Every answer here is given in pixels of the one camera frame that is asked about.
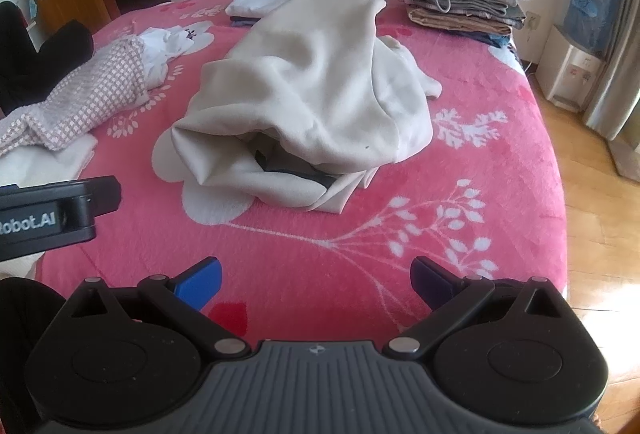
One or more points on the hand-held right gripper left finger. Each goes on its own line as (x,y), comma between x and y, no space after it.
(200,285)

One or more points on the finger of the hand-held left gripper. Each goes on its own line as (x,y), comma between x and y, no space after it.
(107,195)

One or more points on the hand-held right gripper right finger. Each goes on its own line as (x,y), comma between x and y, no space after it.
(429,285)

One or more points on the beige zip jacket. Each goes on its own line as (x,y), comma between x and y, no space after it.
(310,89)

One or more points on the pink checked knit garment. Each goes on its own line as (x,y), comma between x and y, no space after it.
(85,99)

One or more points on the pink floral blanket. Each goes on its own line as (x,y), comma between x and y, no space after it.
(475,194)

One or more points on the white crumpled shirt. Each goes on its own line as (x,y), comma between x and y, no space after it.
(160,49)

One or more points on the black garment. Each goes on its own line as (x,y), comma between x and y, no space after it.
(40,54)

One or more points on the blue face mask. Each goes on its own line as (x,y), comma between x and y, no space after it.
(33,8)

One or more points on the brown floor mat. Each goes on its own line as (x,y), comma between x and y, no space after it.
(625,156)

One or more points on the white water dispenser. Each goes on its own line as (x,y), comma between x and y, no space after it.
(570,69)

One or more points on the grey curtain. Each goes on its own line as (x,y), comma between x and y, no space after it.
(617,54)

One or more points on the blue water bottle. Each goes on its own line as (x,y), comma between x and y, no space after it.
(592,9)

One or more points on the wall socket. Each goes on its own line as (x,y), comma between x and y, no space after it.
(535,20)

